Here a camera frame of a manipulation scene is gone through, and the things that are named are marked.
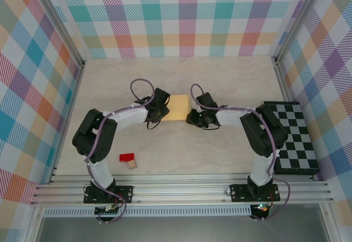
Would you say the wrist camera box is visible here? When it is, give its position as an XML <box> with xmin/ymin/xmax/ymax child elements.
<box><xmin>151</xmin><ymin>87</ymin><xmax>171</xmax><ymax>107</ymax></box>
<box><xmin>195</xmin><ymin>92</ymin><xmax>218</xmax><ymax>110</ymax></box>

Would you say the aluminium corner post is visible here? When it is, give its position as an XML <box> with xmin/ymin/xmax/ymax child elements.
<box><xmin>272</xmin><ymin>0</ymin><xmax>327</xmax><ymax>102</ymax></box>
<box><xmin>31</xmin><ymin>0</ymin><xmax>86</xmax><ymax>184</ymax></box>

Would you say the aluminium frame rail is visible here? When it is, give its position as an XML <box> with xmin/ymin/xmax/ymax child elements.
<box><xmin>30</xmin><ymin>173</ymin><xmax>335</xmax><ymax>206</ymax></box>

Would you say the slotted grey cable duct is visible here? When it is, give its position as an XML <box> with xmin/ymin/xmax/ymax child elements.
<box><xmin>43</xmin><ymin>208</ymin><xmax>252</xmax><ymax>217</ymax></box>

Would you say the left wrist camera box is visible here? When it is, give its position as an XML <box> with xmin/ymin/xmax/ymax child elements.
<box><xmin>151</xmin><ymin>87</ymin><xmax>171</xmax><ymax>107</ymax></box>

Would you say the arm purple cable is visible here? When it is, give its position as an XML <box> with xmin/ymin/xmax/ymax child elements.
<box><xmin>190</xmin><ymin>83</ymin><xmax>292</xmax><ymax>222</ymax></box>
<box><xmin>82</xmin><ymin>79</ymin><xmax>156</xmax><ymax>225</ymax></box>

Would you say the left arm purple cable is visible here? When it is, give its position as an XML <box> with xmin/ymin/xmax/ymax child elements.
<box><xmin>82</xmin><ymin>79</ymin><xmax>156</xmax><ymax>225</ymax></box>

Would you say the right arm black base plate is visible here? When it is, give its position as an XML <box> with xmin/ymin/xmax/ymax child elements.
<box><xmin>229</xmin><ymin>184</ymin><xmax>281</xmax><ymax>203</ymax></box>

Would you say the small circuit board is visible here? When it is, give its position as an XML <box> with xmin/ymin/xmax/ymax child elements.
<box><xmin>95</xmin><ymin>205</ymin><xmax>122</xmax><ymax>216</ymax></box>
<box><xmin>251</xmin><ymin>203</ymin><xmax>272</xmax><ymax>214</ymax></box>

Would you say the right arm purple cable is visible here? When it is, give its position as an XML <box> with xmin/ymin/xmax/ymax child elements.
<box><xmin>190</xmin><ymin>83</ymin><xmax>292</xmax><ymax>222</ymax></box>

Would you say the black and grey checkerboard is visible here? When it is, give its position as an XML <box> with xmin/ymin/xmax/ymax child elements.
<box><xmin>262</xmin><ymin>101</ymin><xmax>321</xmax><ymax>175</ymax></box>

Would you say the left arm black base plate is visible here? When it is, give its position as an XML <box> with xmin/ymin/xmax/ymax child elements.
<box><xmin>84</xmin><ymin>185</ymin><xmax>134</xmax><ymax>204</ymax></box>

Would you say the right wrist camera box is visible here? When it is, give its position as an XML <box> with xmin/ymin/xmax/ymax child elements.
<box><xmin>195</xmin><ymin>92</ymin><xmax>218</xmax><ymax>110</ymax></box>

